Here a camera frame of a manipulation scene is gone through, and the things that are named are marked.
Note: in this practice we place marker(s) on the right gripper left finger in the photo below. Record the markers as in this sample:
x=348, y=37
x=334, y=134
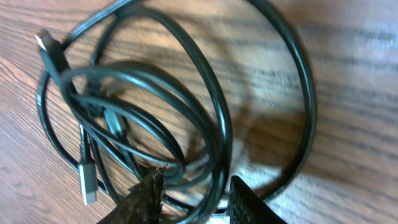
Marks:
x=142, y=204

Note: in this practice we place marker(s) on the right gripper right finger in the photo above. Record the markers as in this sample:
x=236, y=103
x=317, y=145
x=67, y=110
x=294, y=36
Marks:
x=245, y=207

